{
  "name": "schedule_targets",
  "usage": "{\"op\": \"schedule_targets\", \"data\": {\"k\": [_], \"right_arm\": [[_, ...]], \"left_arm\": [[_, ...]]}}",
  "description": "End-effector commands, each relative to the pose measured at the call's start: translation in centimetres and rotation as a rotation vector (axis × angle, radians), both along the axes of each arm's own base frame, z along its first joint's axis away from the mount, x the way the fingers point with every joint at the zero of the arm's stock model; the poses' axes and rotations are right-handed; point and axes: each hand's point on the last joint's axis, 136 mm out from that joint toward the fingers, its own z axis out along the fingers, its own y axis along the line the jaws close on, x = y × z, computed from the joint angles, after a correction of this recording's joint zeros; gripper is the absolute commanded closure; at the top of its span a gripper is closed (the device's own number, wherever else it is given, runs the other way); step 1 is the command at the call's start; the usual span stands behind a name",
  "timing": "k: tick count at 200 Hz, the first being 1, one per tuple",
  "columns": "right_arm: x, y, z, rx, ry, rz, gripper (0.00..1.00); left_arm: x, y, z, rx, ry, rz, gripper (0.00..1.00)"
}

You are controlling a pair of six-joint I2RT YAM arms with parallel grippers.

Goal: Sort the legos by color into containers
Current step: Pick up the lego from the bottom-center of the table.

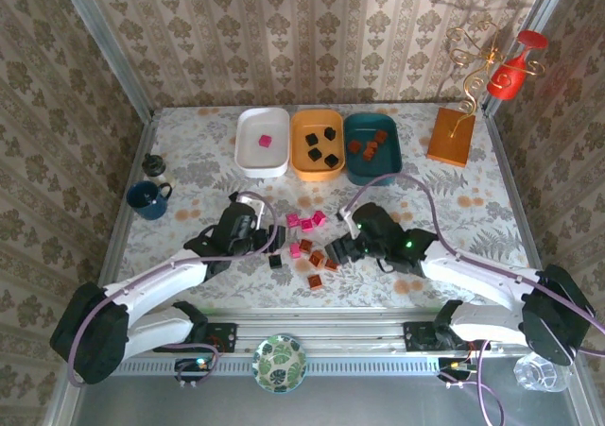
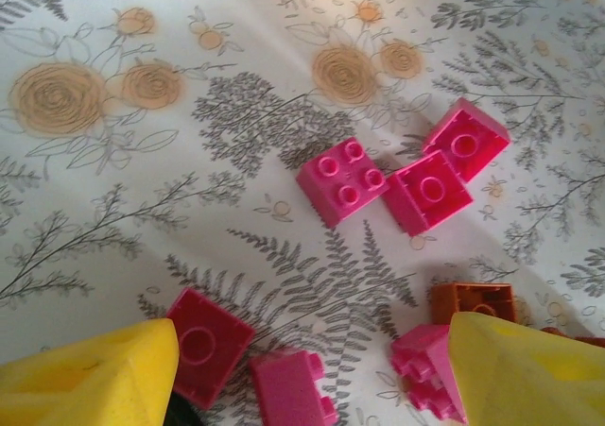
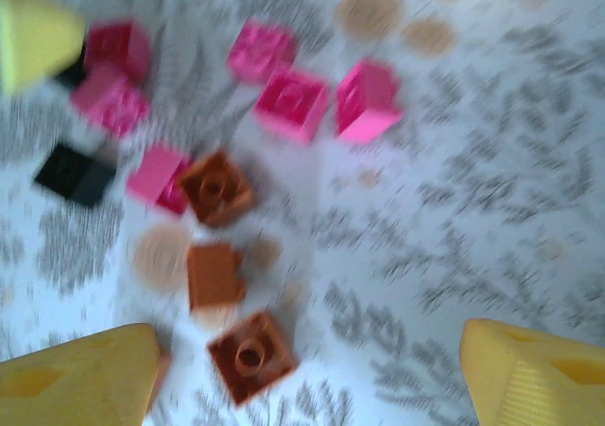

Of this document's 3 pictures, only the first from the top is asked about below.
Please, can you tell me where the floral tablecloth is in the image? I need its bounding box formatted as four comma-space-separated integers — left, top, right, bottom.
115, 103, 530, 310

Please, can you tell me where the orange plastic container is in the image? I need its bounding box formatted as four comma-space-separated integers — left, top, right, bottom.
289, 108, 346, 183

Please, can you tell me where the teal plastic container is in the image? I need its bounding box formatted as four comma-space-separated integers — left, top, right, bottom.
342, 112, 404, 187

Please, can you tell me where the white plastic container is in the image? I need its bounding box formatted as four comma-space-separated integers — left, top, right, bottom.
234, 107, 291, 179

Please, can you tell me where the dark blue mug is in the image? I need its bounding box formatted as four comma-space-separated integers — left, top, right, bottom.
126, 179, 174, 222

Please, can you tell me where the small black and white bottle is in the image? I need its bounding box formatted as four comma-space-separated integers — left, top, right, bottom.
141, 153, 177, 191

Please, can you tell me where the leaf pattern bowl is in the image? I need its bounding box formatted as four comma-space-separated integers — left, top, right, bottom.
251, 333, 308, 394

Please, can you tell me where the small controller board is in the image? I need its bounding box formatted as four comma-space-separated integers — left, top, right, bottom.
437, 357, 476, 383
174, 357, 214, 383

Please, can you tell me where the red wine glass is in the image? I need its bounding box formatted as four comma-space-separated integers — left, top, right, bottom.
486, 29, 549, 100

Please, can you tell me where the clear glass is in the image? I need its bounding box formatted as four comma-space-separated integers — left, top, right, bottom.
512, 352, 573, 394

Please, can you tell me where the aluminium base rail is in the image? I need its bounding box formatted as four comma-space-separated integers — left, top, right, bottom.
207, 308, 445, 354

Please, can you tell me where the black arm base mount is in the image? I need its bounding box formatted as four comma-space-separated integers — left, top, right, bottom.
403, 320, 491, 352
153, 320, 237, 354

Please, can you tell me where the grey slotted cable duct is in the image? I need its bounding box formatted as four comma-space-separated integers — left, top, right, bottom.
112, 352, 535, 376

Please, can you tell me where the aluminium frame side rail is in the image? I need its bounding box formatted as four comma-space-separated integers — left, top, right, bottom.
46, 113, 160, 426
486, 112, 605, 426

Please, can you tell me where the gold wire stand wooden base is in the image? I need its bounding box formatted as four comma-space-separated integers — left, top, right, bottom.
425, 22, 547, 168

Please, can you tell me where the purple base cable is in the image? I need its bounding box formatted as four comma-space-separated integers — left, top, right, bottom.
443, 338, 506, 426
163, 340, 222, 385

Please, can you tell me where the aluminium frame post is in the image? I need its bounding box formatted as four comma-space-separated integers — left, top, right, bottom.
484, 0, 566, 118
54, 0, 155, 121

